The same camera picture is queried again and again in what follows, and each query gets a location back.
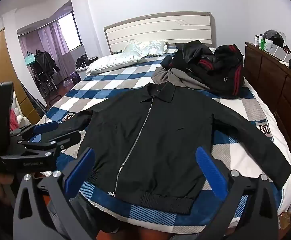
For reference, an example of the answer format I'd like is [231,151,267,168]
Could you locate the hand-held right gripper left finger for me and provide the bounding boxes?
[12,147,103,240]

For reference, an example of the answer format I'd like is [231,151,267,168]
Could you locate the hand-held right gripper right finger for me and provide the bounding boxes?
[196,146,279,240]

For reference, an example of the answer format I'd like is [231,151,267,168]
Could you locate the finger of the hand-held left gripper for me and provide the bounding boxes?
[17,130,82,156]
[10,120,59,137]

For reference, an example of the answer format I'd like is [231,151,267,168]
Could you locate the black zip jacket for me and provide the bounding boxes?
[60,82,291,214]

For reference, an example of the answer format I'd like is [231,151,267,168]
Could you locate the white nightstand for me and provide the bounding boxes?
[75,65,89,81]

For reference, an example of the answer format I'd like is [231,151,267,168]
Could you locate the hanging black jacket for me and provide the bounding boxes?
[32,49,60,91]

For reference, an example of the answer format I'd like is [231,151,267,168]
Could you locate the teal bag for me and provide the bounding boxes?
[26,51,37,66]

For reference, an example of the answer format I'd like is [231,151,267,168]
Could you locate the wooden wardrobe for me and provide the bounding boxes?
[0,28,41,128]

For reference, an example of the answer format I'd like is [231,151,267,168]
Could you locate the black bag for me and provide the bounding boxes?
[76,54,98,68]

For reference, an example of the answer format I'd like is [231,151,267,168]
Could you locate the purple curtains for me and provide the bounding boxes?
[19,21,72,81]

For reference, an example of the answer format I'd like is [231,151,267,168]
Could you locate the blue white checked blanket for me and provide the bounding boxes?
[32,46,291,234]

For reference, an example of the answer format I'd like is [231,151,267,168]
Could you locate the large white pillow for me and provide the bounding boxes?
[87,52,146,74]

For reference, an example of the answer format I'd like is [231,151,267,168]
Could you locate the grey garment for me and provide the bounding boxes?
[152,67,211,91]

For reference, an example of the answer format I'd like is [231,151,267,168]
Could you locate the window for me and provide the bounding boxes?
[57,12,82,53]

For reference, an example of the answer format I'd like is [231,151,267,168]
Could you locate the brown wooden dresser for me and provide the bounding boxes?
[243,41,291,167]

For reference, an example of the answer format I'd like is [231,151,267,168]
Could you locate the black leather jacket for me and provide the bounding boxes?
[160,40,216,73]

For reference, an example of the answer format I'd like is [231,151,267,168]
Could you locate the small white ruffled pillow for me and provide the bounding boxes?
[122,40,167,57]

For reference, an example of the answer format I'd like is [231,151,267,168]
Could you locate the clear organizer box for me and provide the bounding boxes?
[269,46,291,63]

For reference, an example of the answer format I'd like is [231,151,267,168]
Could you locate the dark helmet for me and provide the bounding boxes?
[263,29,286,48]

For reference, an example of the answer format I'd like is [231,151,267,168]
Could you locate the white bed headboard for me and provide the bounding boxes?
[104,11,214,54]

